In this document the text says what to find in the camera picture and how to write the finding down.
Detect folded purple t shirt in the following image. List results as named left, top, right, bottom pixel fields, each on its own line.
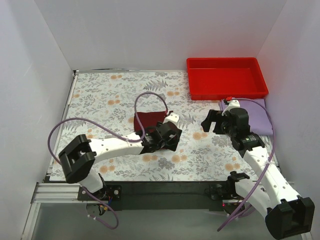
left=218, top=98, right=275, bottom=137

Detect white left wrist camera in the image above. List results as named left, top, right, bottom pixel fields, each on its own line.
left=162, top=112, right=180, bottom=126

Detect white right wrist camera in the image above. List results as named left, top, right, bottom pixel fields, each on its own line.
left=222, top=97, right=240, bottom=116

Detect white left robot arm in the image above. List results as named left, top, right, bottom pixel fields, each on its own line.
left=58, top=121, right=182, bottom=200

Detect aluminium frame rail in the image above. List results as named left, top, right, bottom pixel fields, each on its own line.
left=20, top=181, right=313, bottom=240

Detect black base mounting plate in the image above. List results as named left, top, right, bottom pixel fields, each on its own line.
left=77, top=180, right=257, bottom=212

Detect floral table mat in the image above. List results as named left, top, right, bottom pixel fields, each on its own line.
left=54, top=71, right=257, bottom=181

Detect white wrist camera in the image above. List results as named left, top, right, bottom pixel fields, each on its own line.
left=162, top=112, right=180, bottom=126
left=222, top=97, right=240, bottom=116

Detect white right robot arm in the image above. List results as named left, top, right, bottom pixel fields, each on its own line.
left=201, top=107, right=315, bottom=240

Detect red plastic bin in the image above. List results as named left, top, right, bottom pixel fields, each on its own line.
left=186, top=57, right=269, bottom=101

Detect dark red t shirt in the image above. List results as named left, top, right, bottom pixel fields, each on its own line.
left=133, top=111, right=172, bottom=132

